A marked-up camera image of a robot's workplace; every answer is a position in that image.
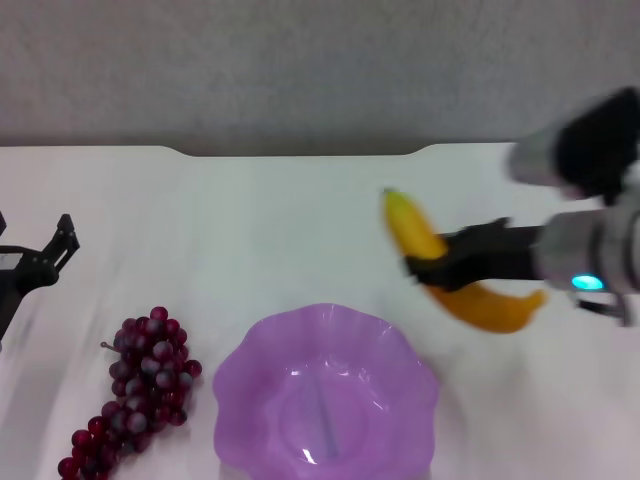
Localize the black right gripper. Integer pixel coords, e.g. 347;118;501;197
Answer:
403;217;547;294

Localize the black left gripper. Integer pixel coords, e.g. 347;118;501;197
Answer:
0;211;82;342

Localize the yellow banana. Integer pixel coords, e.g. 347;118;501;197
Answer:
381;186;548;336

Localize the dark red grape bunch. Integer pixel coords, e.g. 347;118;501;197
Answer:
57;305;204;480

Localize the purple wavy plastic plate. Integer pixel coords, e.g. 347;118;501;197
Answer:
212;301;442;480

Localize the thin right arm cable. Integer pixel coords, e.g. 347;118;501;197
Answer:
578;292;632;329

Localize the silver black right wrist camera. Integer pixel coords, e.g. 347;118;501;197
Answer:
506;86;640;205

